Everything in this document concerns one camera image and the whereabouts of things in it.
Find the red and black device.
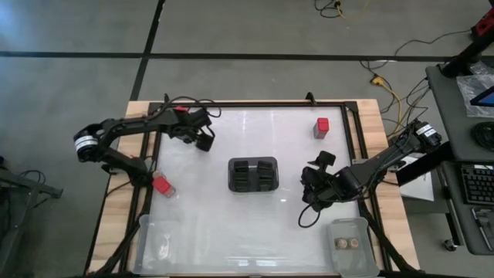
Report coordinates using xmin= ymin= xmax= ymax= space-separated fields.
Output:
xmin=473 ymin=6 xmax=494 ymax=38

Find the clear plastic bin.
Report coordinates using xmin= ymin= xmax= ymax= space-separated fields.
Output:
xmin=133 ymin=214 xmax=182 ymax=276

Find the grey desk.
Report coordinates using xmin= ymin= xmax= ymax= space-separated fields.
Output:
xmin=424 ymin=63 xmax=494 ymax=256

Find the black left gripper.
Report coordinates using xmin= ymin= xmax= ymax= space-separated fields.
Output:
xmin=174 ymin=108 xmax=216 ymax=152

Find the dark grey translucent bin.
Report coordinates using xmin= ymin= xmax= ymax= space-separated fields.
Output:
xmin=227 ymin=156 xmax=279 ymax=194

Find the black floor cable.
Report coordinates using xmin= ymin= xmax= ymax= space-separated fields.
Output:
xmin=313 ymin=0 xmax=345 ymax=19

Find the yellow extension cord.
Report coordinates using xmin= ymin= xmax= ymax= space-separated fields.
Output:
xmin=369 ymin=75 xmax=404 ymax=134

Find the black metal table frame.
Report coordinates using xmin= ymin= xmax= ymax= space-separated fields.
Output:
xmin=83 ymin=92 xmax=421 ymax=278

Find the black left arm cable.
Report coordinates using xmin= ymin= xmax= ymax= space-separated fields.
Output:
xmin=164 ymin=95 xmax=222 ymax=119

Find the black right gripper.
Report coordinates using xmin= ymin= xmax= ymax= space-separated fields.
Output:
xmin=300 ymin=151 xmax=337 ymax=212

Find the coiled black cable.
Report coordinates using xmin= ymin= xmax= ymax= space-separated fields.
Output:
xmin=471 ymin=121 xmax=494 ymax=152

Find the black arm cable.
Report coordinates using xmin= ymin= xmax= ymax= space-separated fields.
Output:
xmin=164 ymin=95 xmax=222 ymax=119
xmin=297 ymin=202 xmax=322 ymax=229

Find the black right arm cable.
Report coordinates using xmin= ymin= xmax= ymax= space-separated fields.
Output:
xmin=297 ymin=202 xmax=322 ymax=229

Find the black keyboard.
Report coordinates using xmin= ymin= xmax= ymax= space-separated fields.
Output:
xmin=460 ymin=161 xmax=494 ymax=206

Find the black metal stand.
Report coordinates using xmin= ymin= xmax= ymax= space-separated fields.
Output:
xmin=0 ymin=154 xmax=65 ymax=278

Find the clear plastic bag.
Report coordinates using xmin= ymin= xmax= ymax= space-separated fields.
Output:
xmin=456 ymin=73 xmax=494 ymax=119

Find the light grey plastic bin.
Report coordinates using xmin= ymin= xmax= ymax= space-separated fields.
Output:
xmin=326 ymin=216 xmax=381 ymax=278

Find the blue screen tablet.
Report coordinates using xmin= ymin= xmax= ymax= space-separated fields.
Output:
xmin=469 ymin=85 xmax=494 ymax=107

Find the white paper sheet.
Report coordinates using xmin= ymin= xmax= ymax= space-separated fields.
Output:
xmin=401 ymin=171 xmax=435 ymax=202

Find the black stand pole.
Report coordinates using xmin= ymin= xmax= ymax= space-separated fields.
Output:
xmin=441 ymin=36 xmax=494 ymax=78

